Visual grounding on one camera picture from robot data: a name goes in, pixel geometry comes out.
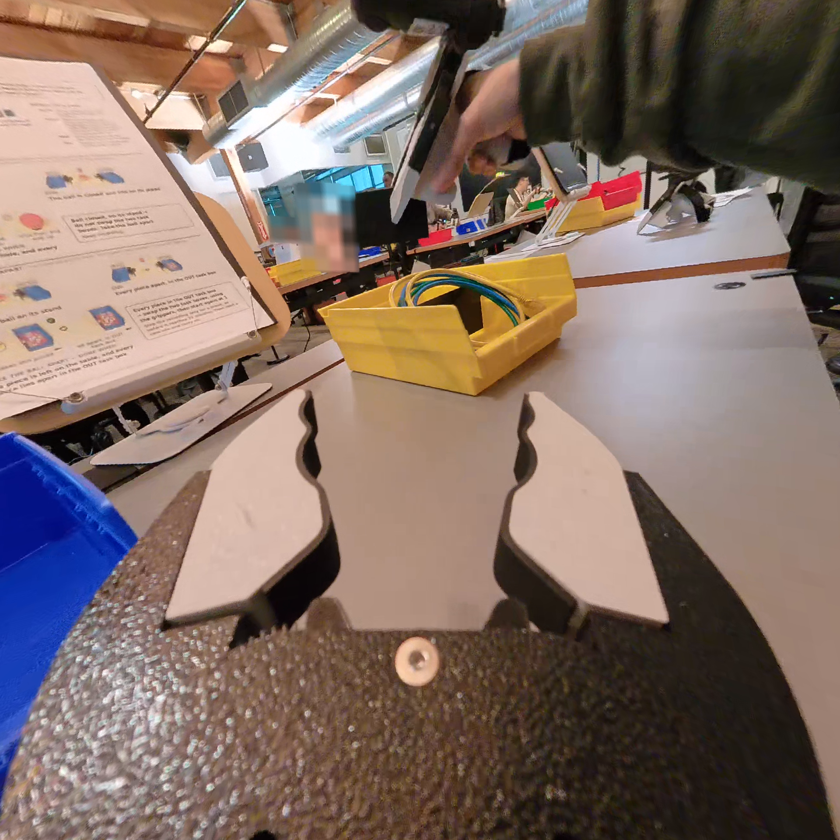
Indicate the large yellow plastic bin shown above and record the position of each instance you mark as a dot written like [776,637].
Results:
[407,341]

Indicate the person's right forearm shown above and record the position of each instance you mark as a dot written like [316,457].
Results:
[689,79]

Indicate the small yellow plastic bin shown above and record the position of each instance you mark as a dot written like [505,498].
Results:
[597,213]

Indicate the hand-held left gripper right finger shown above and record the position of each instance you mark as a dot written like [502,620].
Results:
[577,525]

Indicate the silver ventilation duct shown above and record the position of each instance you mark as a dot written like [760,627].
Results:
[420,85]
[295,72]

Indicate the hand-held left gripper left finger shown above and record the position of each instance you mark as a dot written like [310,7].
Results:
[256,525]

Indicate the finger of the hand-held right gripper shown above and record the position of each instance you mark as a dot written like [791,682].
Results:
[420,124]

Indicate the black monitor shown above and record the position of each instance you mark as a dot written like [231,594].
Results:
[384,220]

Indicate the red plastic bin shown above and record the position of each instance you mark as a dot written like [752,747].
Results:
[613,189]

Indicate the black wall speaker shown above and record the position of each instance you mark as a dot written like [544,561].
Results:
[252,156]

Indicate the printed instruction sheet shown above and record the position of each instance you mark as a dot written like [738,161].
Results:
[98,197]

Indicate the blue plastic bin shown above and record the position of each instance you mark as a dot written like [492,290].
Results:
[46,558]

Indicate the grey desk with wooden edge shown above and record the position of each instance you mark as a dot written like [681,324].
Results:
[689,243]

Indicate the black office chair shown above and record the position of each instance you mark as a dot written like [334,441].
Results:
[817,275]

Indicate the black bin divider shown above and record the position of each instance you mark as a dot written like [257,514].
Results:
[469,312]

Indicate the person's right hand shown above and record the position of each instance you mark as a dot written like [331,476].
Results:
[489,111]

